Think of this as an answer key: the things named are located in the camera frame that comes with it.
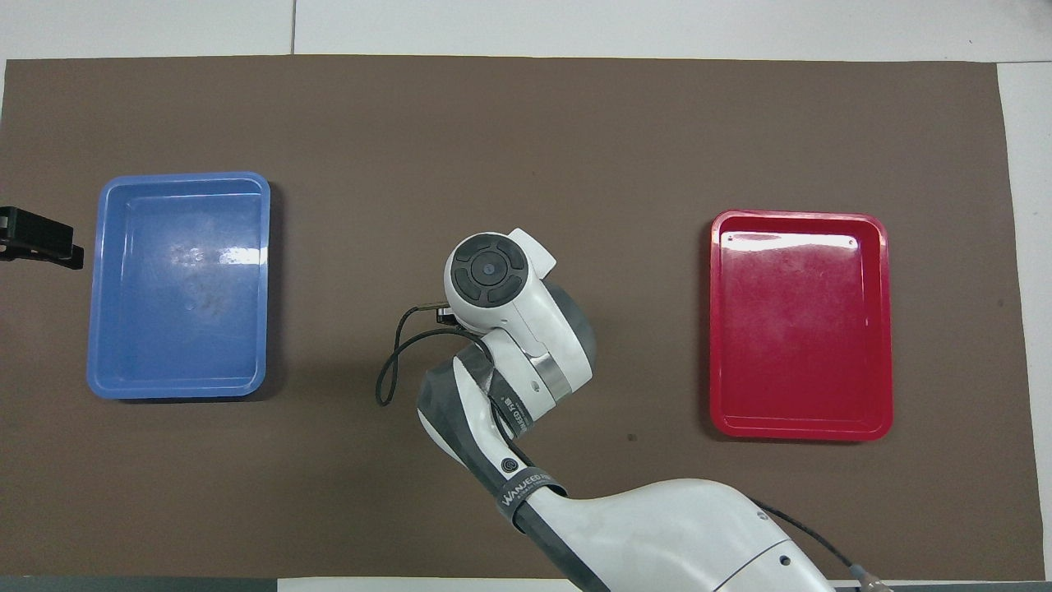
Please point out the brown table mat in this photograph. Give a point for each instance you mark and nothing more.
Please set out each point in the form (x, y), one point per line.
(493, 164)

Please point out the red plastic tray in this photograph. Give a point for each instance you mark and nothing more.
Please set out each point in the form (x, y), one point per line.
(801, 345)

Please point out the blue plastic tray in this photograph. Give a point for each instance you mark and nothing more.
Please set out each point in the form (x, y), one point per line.
(181, 329)

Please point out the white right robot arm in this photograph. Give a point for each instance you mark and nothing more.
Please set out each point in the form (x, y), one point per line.
(657, 534)

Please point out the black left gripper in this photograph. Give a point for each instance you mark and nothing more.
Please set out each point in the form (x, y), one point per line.
(33, 228)

